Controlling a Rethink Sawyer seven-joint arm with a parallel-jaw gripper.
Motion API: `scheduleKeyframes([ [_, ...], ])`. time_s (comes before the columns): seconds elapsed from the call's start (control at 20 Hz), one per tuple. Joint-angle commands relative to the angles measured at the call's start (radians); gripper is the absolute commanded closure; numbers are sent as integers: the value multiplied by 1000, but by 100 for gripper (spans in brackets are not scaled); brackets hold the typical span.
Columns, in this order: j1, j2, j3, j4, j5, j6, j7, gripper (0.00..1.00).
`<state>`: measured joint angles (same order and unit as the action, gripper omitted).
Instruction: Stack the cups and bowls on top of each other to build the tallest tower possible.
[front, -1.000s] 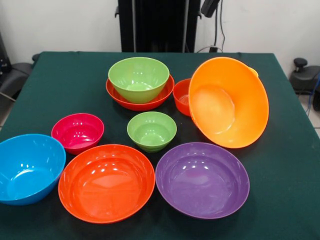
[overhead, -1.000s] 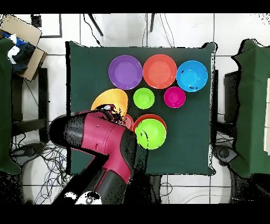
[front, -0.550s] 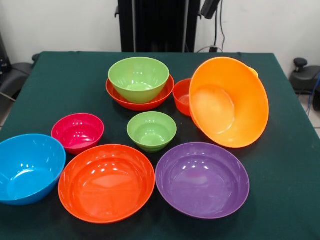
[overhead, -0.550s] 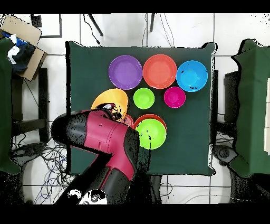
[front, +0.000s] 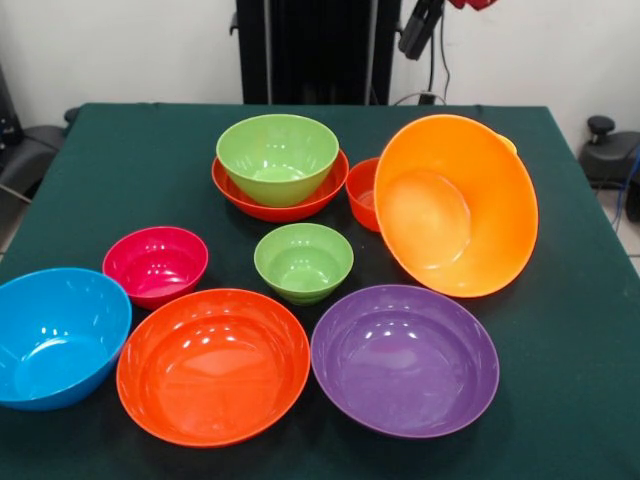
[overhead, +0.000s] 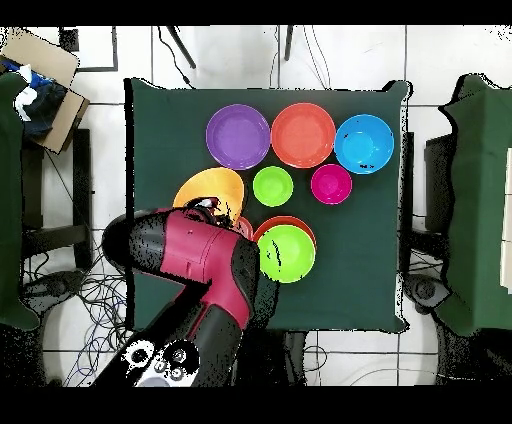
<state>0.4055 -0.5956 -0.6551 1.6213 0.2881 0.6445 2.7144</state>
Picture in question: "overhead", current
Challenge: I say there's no large red bowl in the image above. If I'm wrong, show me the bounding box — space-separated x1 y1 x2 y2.
270 102 337 170
252 215 318 251

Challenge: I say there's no large orange bowl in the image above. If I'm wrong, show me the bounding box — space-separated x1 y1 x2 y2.
172 166 246 223

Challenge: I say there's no large green bowl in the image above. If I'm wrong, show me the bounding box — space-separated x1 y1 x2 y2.
257 224 317 285

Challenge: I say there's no small red bowl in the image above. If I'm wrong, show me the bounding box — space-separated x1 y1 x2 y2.
233 216 255 241

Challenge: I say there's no small green bowl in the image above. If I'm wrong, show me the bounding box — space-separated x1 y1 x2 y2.
252 165 295 208

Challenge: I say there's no purple bowl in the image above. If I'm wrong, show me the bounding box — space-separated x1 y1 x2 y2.
205 103 272 172

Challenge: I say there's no pink bowl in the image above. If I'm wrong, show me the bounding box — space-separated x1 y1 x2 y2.
310 163 354 206

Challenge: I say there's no dark green table cloth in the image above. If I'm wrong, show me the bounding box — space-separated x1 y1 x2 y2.
123 76 412 334

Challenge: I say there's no blue bowl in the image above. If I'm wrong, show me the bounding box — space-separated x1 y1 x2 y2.
333 113 396 176

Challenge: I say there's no black tripod leg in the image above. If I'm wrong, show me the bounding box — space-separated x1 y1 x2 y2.
283 25 295 62
165 25 197 70

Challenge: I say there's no black box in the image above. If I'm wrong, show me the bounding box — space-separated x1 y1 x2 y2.
423 133 457 233

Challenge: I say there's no green cloth covered table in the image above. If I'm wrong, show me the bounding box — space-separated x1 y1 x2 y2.
437 73 512 337
0 73 41 331

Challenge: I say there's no blue cloth bag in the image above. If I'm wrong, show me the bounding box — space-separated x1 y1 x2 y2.
1 59 68 139

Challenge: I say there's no white board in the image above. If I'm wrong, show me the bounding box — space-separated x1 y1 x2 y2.
499 147 512 295

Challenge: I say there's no brown cardboard box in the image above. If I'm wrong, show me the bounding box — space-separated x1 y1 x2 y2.
0 29 90 155

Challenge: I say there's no black stool frame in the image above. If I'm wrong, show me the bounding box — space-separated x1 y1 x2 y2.
21 128 93 269

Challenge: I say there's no tangle of floor cables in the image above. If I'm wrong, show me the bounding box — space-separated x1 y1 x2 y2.
21 223 137 387

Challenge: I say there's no black cable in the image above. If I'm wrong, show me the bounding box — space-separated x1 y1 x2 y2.
157 25 194 88

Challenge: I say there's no black floor frame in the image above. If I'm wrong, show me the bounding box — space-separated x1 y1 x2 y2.
58 25 120 74

